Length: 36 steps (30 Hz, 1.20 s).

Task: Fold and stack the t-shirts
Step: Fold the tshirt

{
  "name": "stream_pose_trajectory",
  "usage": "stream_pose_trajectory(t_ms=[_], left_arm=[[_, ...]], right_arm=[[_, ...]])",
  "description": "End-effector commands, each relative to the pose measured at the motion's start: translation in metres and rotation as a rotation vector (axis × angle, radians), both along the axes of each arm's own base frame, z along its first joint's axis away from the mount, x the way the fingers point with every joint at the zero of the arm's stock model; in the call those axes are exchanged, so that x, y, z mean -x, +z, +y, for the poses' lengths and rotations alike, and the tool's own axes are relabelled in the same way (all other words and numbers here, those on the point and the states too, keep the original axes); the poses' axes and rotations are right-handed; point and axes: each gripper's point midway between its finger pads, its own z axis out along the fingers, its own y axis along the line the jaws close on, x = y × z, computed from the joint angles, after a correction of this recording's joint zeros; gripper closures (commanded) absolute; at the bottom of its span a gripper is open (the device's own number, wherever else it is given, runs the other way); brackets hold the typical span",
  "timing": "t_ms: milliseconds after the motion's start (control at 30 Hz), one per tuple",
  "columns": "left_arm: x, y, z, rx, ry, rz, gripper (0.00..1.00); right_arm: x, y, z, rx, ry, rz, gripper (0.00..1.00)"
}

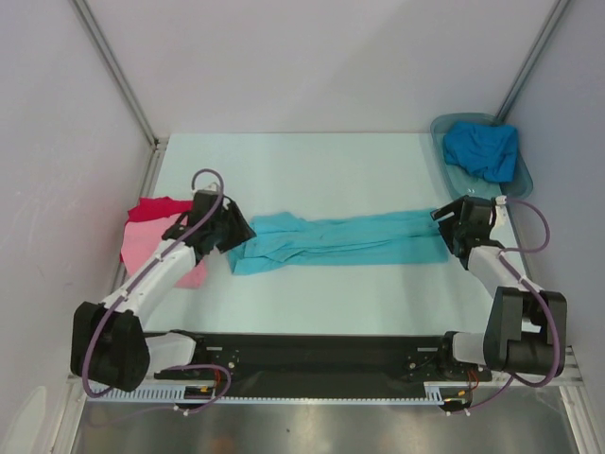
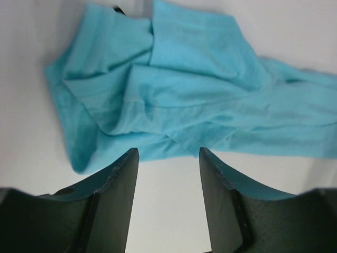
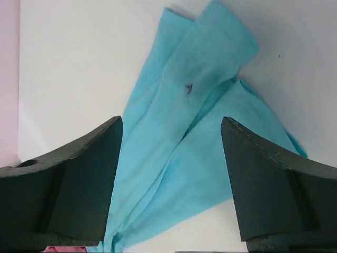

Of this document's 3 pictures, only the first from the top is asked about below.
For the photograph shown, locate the pink folded t-shirt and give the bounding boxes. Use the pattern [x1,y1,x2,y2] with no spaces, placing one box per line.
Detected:
[121,215,207,289]

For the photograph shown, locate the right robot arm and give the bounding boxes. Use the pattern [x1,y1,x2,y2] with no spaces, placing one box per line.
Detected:
[430,196,567,388]

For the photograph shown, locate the dark blue crumpled t-shirt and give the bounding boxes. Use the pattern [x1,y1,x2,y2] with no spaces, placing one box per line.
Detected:
[443,121,519,183]

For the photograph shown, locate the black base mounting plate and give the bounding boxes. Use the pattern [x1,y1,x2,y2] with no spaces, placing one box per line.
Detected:
[150,330,493,401]

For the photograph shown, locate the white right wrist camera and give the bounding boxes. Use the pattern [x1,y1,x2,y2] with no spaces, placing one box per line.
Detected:
[491,195,509,229]

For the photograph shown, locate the light blue t-shirt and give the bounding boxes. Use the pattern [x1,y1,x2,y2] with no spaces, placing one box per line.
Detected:
[227,210,449,275]

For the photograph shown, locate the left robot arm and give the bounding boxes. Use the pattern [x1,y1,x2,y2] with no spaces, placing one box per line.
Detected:
[70,190,255,392]

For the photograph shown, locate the red folded t-shirt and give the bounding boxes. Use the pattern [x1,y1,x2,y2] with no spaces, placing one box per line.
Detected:
[127,197,193,222]

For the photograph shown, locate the light blue cable duct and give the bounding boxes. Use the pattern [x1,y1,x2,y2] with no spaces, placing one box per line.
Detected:
[87,383,228,403]

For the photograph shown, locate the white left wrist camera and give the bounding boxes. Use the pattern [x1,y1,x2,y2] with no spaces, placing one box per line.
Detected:
[191,183,221,194]

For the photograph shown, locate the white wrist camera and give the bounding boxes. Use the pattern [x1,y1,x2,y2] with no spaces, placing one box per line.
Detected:
[191,183,221,194]
[491,195,509,229]

